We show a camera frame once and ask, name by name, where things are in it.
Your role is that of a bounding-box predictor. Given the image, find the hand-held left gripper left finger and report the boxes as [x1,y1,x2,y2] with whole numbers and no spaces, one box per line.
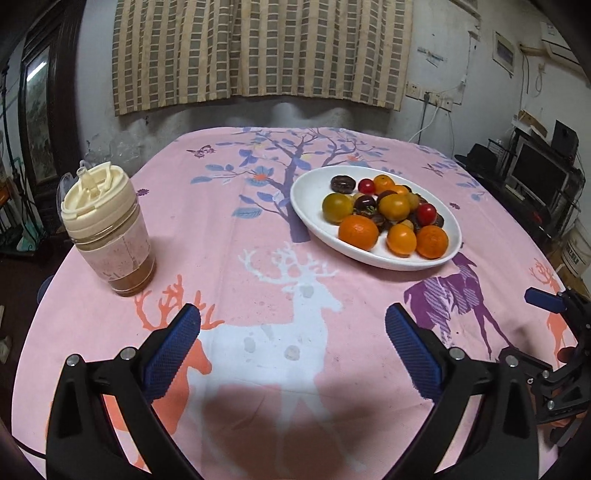
[45,302,202,480]

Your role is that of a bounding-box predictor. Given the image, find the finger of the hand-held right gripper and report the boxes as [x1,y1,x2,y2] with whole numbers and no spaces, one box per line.
[525,287,591,333]
[529,342,591,446]

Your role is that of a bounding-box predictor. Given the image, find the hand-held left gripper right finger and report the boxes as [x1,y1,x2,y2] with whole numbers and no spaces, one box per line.
[385,302,539,480]

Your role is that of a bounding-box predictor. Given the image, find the white oval plate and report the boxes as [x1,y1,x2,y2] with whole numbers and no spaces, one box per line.
[290,166,463,271]

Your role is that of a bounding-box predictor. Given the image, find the white plastic bucket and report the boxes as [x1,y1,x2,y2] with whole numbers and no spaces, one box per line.
[561,226,591,278]

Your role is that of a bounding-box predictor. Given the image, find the black metal equipment rack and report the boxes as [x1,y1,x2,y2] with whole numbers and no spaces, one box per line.
[501,124,589,241]

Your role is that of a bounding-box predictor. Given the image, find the pink printed tablecloth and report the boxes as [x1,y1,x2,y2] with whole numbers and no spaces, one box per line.
[11,126,585,480]

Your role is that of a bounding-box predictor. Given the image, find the grey computer monitor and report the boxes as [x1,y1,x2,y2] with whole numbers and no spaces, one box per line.
[505,138,571,208]

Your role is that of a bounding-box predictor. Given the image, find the clear jar with cream lid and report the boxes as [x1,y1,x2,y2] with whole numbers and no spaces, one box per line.
[60,161,157,297]

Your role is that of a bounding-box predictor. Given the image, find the black speaker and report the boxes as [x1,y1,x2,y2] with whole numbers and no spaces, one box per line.
[553,120,580,155]

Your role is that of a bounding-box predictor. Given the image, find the brown cardboard piece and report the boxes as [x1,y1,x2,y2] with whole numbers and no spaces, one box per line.
[512,110,550,139]

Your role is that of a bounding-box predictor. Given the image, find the white air conditioner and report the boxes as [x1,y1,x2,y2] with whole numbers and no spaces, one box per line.
[540,23,583,72]

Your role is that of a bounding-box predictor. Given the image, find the dark wooden framed mirror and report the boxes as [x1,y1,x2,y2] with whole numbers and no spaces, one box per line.
[18,0,88,188]

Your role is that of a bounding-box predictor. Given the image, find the beige checked curtain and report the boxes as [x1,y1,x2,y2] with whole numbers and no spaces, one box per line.
[111,0,414,117]

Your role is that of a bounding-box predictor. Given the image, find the white power cable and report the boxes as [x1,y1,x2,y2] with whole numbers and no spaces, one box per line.
[405,95,455,145]

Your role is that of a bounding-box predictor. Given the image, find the white wall socket strip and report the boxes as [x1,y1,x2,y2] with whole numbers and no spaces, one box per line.
[405,82,455,112]

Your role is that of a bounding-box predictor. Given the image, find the white wall fuse box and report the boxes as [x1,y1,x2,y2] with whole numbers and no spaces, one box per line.
[492,30,515,77]

